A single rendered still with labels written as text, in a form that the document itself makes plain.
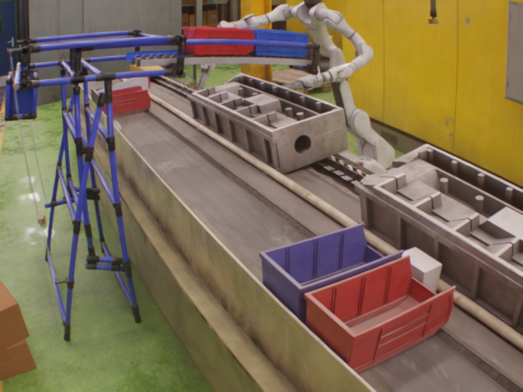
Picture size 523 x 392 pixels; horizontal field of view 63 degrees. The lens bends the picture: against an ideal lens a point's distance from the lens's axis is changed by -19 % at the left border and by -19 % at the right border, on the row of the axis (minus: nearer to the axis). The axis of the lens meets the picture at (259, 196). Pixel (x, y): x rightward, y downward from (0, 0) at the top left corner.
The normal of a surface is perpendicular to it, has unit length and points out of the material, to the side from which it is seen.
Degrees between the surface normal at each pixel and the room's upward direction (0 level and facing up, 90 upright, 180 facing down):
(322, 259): 88
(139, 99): 92
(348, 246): 88
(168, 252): 0
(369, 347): 92
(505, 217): 10
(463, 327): 0
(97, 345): 0
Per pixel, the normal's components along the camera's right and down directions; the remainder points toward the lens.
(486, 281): -0.87, 0.35
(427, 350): -0.01, -0.91
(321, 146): 0.47, 0.35
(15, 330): 0.75, 0.26
